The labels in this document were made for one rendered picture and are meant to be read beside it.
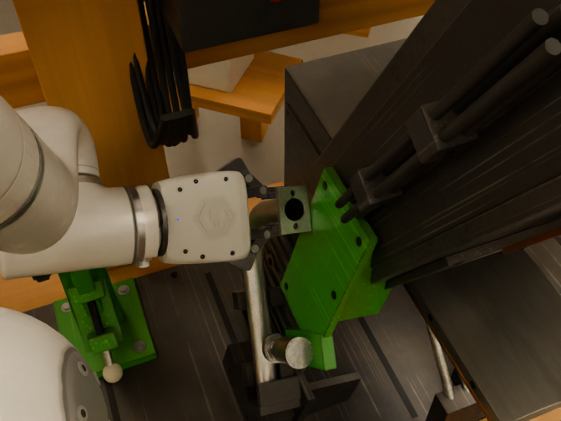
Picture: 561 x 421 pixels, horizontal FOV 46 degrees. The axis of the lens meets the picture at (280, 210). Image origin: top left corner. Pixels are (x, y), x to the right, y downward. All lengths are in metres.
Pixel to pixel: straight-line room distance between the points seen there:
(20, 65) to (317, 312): 0.52
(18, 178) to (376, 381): 0.70
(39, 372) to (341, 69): 0.75
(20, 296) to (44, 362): 0.94
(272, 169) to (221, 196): 1.82
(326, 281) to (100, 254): 0.26
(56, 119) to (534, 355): 0.57
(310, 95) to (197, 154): 1.76
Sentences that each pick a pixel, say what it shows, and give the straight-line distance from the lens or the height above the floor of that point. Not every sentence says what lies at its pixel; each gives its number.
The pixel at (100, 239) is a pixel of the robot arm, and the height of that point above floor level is 1.28.
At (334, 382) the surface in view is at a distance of 0.93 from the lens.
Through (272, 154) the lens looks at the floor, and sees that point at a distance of 2.61.
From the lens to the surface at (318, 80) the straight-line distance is 0.92.
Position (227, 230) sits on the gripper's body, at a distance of 0.73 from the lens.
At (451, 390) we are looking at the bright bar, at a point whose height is 1.02.
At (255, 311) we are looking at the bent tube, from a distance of 0.90.
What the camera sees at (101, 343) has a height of 0.99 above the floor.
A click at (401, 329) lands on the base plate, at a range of 1.07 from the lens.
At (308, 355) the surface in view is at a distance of 0.82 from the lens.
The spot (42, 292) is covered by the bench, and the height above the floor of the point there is 0.88.
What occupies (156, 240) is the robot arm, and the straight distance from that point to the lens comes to 0.70.
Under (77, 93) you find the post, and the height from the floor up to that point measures 1.25.
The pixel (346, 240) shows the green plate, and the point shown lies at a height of 1.24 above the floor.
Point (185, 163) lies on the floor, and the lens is 2.60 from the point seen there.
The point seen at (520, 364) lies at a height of 1.13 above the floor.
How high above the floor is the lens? 1.79
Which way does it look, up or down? 48 degrees down
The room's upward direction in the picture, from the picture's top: straight up
